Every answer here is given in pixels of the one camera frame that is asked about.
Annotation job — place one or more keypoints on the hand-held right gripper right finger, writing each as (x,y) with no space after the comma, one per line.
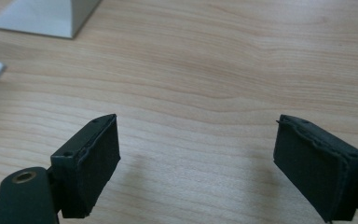
(318,169)

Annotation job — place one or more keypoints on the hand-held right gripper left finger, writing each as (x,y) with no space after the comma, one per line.
(85,168)

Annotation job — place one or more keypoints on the white angular stand base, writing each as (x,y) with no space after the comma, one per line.
(48,15)

